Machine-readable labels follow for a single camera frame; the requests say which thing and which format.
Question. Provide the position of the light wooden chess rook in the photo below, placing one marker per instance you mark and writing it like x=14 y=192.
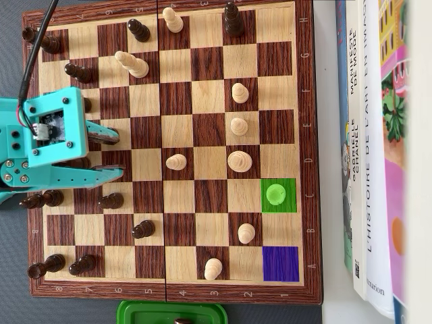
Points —
x=275 y=194

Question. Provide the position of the light wooden chess pawn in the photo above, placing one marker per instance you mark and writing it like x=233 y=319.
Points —
x=212 y=269
x=239 y=126
x=246 y=233
x=173 y=21
x=175 y=162
x=239 y=94

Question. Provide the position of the green plastic container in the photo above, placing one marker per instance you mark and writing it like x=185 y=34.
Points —
x=128 y=314

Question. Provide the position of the thin blue comic book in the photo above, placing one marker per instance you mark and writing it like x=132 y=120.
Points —
x=342 y=84

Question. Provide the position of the colourful pink cover book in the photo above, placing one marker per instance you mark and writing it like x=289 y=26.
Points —
x=393 y=189

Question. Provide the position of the dark brown chess pawn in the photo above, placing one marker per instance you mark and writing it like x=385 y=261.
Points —
x=140 y=31
x=87 y=105
x=81 y=73
x=84 y=263
x=113 y=201
x=145 y=229

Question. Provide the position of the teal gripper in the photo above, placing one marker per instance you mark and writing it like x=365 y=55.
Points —
x=17 y=171

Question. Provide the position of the light wooden chess king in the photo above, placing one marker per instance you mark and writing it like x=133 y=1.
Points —
x=239 y=161

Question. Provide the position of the dark brown chess queen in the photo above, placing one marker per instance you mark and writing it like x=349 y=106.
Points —
x=234 y=22

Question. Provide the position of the dark brown chess rook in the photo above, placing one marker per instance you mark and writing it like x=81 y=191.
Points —
x=50 y=44
x=54 y=263

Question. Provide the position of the wooden chess board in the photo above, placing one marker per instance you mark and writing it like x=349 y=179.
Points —
x=211 y=195

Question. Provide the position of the white Gabrielle Chanel book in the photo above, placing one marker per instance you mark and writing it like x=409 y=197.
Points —
x=361 y=209

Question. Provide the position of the light wooden chess bishop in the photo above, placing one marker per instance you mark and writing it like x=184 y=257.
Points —
x=135 y=65

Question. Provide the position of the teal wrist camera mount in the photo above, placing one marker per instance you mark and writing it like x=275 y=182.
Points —
x=72 y=111

